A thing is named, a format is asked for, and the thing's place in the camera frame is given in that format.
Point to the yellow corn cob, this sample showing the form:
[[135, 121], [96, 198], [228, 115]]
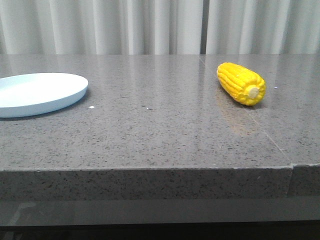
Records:
[[242, 84]]

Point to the light blue round plate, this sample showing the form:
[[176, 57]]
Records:
[[39, 93]]

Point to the grey pleated curtain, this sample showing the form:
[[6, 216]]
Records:
[[159, 27]]

